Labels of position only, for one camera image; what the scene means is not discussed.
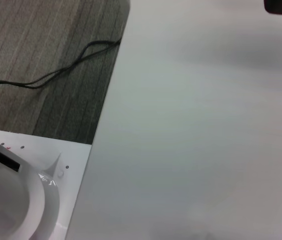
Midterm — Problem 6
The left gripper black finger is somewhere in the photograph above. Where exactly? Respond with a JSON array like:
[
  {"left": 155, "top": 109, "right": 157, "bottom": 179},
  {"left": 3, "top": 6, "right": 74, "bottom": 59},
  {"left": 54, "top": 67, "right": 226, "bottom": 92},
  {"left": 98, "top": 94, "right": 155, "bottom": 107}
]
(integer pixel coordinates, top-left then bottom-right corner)
[{"left": 264, "top": 0, "right": 282, "bottom": 16}]

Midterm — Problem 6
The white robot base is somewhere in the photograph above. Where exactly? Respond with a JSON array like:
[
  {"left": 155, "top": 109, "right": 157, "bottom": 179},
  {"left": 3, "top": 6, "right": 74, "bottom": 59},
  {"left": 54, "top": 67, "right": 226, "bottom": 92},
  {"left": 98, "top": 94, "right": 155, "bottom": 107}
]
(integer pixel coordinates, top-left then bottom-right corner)
[{"left": 0, "top": 127, "right": 93, "bottom": 240}]

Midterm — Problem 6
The black floor cable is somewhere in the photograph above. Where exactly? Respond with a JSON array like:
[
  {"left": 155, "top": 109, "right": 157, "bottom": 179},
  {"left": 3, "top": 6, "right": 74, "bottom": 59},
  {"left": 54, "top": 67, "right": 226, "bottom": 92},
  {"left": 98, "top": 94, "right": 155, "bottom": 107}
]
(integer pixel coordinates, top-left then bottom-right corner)
[{"left": 0, "top": 39, "right": 121, "bottom": 90}]

